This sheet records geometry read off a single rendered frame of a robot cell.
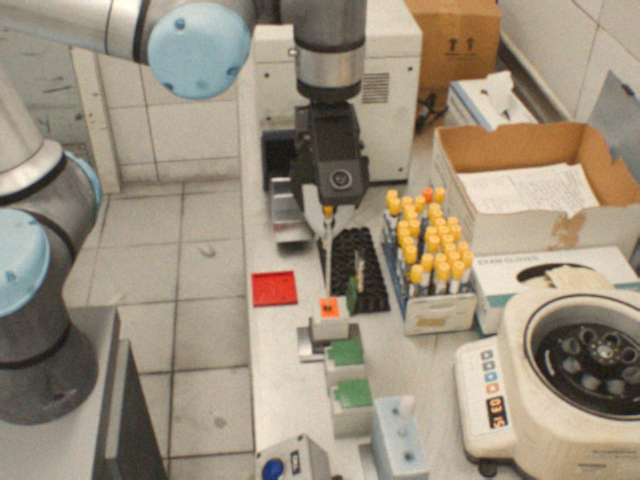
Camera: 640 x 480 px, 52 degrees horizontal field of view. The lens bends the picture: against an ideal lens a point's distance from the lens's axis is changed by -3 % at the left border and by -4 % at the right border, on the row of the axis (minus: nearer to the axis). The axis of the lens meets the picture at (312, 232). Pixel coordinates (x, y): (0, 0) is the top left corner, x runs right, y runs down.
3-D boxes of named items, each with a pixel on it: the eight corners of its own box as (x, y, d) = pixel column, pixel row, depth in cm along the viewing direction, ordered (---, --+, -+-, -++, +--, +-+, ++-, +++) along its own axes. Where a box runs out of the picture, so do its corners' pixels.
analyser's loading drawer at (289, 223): (267, 170, 126) (266, 147, 123) (302, 168, 127) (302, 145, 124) (274, 242, 111) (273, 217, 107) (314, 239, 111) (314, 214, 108)
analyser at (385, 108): (255, 115, 146) (248, -22, 127) (381, 108, 149) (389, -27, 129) (262, 200, 123) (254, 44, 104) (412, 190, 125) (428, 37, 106)
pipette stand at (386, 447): (357, 448, 83) (361, 400, 77) (412, 441, 84) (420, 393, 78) (373, 522, 76) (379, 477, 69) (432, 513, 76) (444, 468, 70)
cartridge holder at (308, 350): (296, 333, 98) (296, 316, 96) (358, 329, 99) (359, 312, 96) (299, 362, 94) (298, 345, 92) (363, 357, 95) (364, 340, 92)
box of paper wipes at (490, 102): (446, 106, 149) (453, 53, 141) (495, 102, 151) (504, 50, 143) (484, 161, 133) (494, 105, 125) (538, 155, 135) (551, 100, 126)
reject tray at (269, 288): (251, 276, 107) (250, 272, 107) (294, 273, 108) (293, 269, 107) (252, 307, 102) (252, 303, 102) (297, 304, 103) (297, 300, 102)
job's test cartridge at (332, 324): (311, 329, 97) (311, 298, 93) (344, 327, 97) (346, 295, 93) (314, 350, 94) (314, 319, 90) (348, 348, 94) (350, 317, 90)
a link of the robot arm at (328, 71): (371, 52, 67) (289, 55, 66) (369, 93, 70) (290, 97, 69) (360, 23, 73) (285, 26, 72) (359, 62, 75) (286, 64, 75)
